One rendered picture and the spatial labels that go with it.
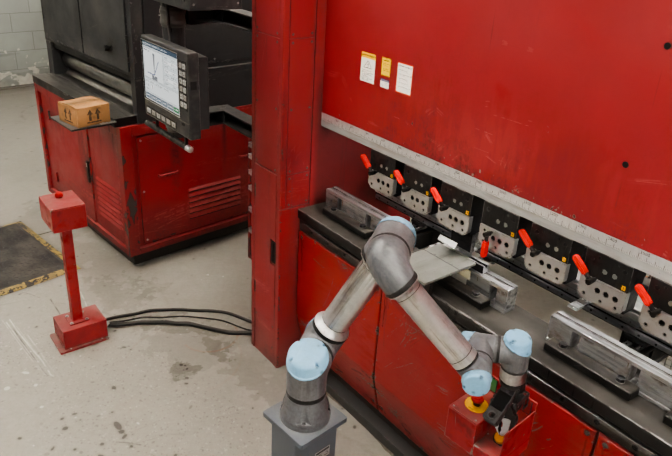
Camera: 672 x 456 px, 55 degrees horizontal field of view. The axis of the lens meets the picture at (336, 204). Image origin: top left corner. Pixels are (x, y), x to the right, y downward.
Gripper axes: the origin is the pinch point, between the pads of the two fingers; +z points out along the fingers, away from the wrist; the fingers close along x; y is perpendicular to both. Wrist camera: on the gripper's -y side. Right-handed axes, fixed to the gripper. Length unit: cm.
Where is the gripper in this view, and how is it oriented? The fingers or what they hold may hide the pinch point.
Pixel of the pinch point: (499, 433)
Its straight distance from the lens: 210.4
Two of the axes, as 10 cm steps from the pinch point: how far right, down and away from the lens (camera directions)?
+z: 0.0, 8.9, 4.6
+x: -6.7, -3.4, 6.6
